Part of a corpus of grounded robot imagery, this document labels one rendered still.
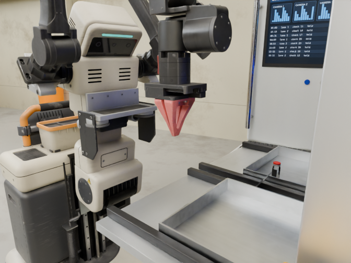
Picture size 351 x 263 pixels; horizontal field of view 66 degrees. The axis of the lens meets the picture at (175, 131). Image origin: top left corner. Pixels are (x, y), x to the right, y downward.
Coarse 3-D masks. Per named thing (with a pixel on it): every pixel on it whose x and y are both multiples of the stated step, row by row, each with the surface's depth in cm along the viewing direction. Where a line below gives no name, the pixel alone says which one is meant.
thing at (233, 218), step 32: (224, 192) 70; (256, 192) 66; (160, 224) 52; (192, 224) 57; (224, 224) 57; (256, 224) 57; (288, 224) 57; (224, 256) 43; (256, 256) 48; (288, 256) 48
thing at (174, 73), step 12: (168, 60) 46; (180, 60) 46; (168, 72) 47; (180, 72) 47; (144, 84) 51; (156, 84) 48; (168, 84) 47; (180, 84) 47; (192, 84) 48; (204, 84) 48
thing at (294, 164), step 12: (264, 156) 86; (276, 156) 95; (288, 156) 94; (300, 156) 91; (252, 168) 81; (264, 168) 85; (288, 168) 85; (300, 168) 85; (264, 180) 73; (276, 180) 71; (288, 180) 77; (300, 180) 77
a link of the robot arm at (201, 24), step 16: (160, 0) 43; (192, 16) 42; (208, 16) 41; (224, 16) 41; (192, 32) 42; (208, 32) 40; (224, 32) 42; (192, 48) 44; (208, 48) 42; (224, 48) 43
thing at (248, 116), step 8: (256, 0) 116; (256, 8) 116; (256, 16) 117; (256, 24) 118; (256, 32) 119; (256, 40) 120; (248, 80) 126; (248, 88) 126; (248, 96) 127; (248, 104) 128; (248, 112) 129; (248, 120) 130; (248, 128) 131
